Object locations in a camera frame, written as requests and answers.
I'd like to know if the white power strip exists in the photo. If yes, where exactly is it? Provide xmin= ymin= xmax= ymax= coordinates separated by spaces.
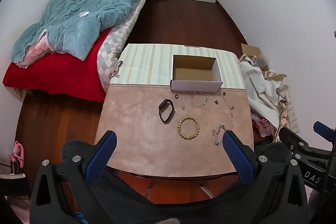
xmin=286 ymin=93 xmax=300 ymax=132

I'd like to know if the striped tablecloth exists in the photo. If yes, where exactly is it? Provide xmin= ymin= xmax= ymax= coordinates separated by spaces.
xmin=110 ymin=43 xmax=246 ymax=89

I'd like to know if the black smart band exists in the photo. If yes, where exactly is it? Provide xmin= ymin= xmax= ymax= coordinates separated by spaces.
xmin=158 ymin=99 xmax=175 ymax=124

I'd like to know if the white cardboard box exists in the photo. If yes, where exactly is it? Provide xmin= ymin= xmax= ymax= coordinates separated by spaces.
xmin=170 ymin=54 xmax=223 ymax=93

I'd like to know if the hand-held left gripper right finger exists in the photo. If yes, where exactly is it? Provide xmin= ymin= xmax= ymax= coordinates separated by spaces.
xmin=223 ymin=130 xmax=309 ymax=224

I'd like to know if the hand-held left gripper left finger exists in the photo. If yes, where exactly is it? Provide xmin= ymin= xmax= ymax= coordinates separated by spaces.
xmin=30 ymin=130 xmax=117 ymax=224

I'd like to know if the white cloth pile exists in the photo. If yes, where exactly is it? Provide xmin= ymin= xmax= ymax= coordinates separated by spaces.
xmin=239 ymin=55 xmax=289 ymax=135

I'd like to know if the bed with blue blanket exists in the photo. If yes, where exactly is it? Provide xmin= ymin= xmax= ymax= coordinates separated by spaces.
xmin=3 ymin=0 xmax=154 ymax=102

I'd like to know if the checkered bed sheet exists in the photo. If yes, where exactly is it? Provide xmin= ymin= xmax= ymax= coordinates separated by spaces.
xmin=96 ymin=0 xmax=156 ymax=93

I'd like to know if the pink cloth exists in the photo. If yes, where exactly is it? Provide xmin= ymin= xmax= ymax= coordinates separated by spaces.
xmin=16 ymin=30 xmax=53 ymax=68

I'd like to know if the wooden bead bracelet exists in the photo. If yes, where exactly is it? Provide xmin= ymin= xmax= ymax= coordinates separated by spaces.
xmin=177 ymin=115 xmax=200 ymax=139

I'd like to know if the wooden table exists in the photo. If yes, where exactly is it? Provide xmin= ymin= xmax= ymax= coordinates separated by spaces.
xmin=115 ymin=168 xmax=240 ymax=199

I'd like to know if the pink hanger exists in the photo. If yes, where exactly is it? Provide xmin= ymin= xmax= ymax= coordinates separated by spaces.
xmin=9 ymin=141 xmax=25 ymax=168

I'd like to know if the brown cardboard box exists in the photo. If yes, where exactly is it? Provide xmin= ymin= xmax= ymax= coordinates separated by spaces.
xmin=241 ymin=43 xmax=271 ymax=72

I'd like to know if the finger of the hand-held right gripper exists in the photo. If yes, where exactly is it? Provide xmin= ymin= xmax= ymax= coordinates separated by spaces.
xmin=278 ymin=127 xmax=328 ymax=161
xmin=314 ymin=121 xmax=336 ymax=146

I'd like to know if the red and white cloth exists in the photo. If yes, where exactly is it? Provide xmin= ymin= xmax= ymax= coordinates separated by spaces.
xmin=251 ymin=114 xmax=277 ymax=138

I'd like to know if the thin silver pendant chain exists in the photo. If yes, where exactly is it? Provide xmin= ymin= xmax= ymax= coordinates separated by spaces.
xmin=222 ymin=91 xmax=236 ymax=127

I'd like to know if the beige patterned cloth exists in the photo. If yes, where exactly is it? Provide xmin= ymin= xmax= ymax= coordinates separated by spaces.
xmin=262 ymin=70 xmax=290 ymax=142

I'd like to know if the chunky silver chain bracelet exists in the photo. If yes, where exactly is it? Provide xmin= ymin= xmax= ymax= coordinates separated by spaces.
xmin=212 ymin=123 xmax=233 ymax=146

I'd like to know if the teal duvet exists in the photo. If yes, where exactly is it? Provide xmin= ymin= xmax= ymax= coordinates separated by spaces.
xmin=11 ymin=0 xmax=154 ymax=62

